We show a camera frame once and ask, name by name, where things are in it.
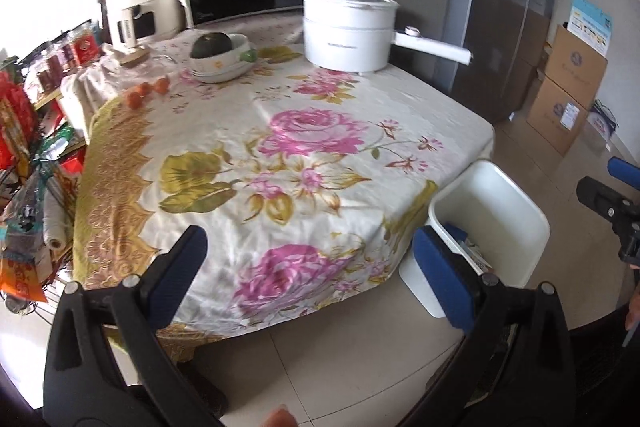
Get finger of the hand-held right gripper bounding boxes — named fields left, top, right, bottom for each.
left=576, top=176, right=640, bottom=228
left=606, top=157, right=640, bottom=186

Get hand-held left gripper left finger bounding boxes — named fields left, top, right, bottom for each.
left=44, top=224, right=211, bottom=427

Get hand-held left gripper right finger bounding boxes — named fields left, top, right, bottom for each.
left=400, top=226, right=576, bottom=427

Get white trash bin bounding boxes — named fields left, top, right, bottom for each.
left=398, top=158, right=552, bottom=320

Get person's right hand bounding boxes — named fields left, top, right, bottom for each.
left=624, top=284, right=640, bottom=334

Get person's left hand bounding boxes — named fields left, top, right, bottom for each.
left=264, top=403, right=297, bottom=427

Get blue and white bag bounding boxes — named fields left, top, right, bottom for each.
left=586, top=101, right=618, bottom=141

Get person's dark clothing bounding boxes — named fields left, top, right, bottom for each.
left=564, top=306, right=640, bottom=414

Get dark table leg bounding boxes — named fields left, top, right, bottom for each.
left=192, top=346, right=229, bottom=419

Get white thread spool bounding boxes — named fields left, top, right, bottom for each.
left=41, top=191, right=72, bottom=251

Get pink rose tablecloth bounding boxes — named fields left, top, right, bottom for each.
left=72, top=42, right=497, bottom=361

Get orange snack packet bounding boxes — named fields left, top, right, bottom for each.
left=0, top=256, right=44, bottom=304

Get green snack packet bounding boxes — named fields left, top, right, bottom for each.
left=41, top=126, right=77, bottom=158

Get glass jar with cork lid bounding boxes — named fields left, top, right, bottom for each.
left=119, top=49, right=174, bottom=108

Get white bowl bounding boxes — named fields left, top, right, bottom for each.
left=189, top=32, right=252, bottom=84

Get grey refrigerator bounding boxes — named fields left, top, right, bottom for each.
left=434, top=0, right=559, bottom=124

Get green pumpkin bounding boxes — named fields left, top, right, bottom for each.
left=190, top=32, right=234, bottom=58

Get red snack packets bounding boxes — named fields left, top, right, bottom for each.
left=0, top=71, right=39, bottom=168

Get glass jar of dried goods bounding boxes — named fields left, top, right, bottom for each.
left=39, top=44, right=74, bottom=88

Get red label glass jar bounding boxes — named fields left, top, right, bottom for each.
left=70, top=30, right=101, bottom=64

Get small-flower print cloth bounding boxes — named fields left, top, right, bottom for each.
left=65, top=13, right=307, bottom=128

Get white electric pot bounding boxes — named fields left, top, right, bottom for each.
left=299, top=0, right=474, bottom=74

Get blue wall leaflet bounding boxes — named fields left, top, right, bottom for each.
left=566, top=0, right=614, bottom=56

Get black wire rack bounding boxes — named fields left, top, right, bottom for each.
left=0, top=54, right=87, bottom=314

